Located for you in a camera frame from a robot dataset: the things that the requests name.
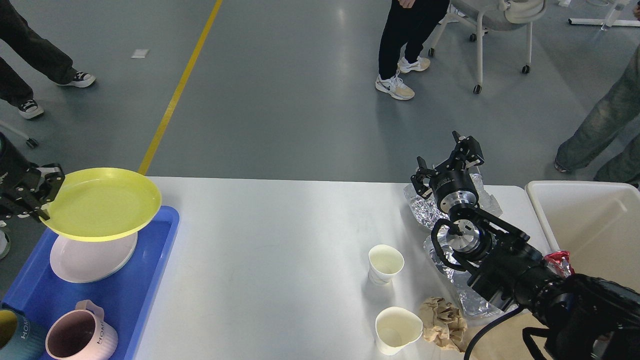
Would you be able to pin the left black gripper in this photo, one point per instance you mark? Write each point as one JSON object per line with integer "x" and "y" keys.
{"x": 26, "y": 187}

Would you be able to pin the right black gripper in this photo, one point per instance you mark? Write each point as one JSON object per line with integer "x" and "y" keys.
{"x": 454, "y": 186}

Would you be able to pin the yellow plastic plate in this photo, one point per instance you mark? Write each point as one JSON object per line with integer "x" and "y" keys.
{"x": 102, "y": 204}

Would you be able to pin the pink mug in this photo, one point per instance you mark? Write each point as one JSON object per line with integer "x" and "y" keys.
{"x": 82, "y": 334}

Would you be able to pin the dark teal mug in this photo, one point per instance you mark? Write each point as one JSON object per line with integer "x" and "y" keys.
{"x": 20, "y": 338}

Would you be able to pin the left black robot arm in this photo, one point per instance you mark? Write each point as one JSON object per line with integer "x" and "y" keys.
{"x": 10, "y": 151}

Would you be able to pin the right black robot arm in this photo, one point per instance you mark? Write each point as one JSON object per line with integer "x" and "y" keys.
{"x": 584, "y": 317}

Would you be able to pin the crumpled aluminium foil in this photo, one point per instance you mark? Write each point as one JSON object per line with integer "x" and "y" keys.
{"x": 425, "y": 211}

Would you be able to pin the pink plate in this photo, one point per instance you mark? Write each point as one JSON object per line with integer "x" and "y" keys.
{"x": 81, "y": 262}

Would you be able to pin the person in dark trousers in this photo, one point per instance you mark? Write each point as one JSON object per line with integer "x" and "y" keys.
{"x": 42, "y": 55}

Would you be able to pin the upper white paper cup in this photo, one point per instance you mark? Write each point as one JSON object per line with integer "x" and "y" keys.
{"x": 385, "y": 262}

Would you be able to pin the white paper cup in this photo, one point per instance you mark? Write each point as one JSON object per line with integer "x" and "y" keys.
{"x": 395, "y": 328}
{"x": 385, "y": 262}

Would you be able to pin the blue plastic tray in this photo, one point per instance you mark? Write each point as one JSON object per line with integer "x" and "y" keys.
{"x": 126, "y": 296}

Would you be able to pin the person in black trousers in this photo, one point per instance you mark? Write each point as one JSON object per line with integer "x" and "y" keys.
{"x": 408, "y": 25}

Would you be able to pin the red crumpled wrapper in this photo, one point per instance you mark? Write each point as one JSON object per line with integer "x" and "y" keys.
{"x": 559, "y": 263}

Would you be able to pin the crumpled brown paper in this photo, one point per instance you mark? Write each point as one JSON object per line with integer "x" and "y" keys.
{"x": 443, "y": 324}

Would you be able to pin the white wheeled chair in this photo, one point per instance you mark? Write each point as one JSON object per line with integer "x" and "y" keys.
{"x": 483, "y": 16}

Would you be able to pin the white plastic bin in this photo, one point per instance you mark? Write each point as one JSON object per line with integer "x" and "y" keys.
{"x": 597, "y": 222}

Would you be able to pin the lower white paper cup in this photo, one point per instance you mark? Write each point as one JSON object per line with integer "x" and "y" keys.
{"x": 395, "y": 328}

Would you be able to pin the person in blue jeans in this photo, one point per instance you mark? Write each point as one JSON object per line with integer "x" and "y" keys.
{"x": 618, "y": 107}

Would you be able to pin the white table frame base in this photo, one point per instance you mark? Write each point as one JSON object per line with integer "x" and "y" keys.
{"x": 610, "y": 20}

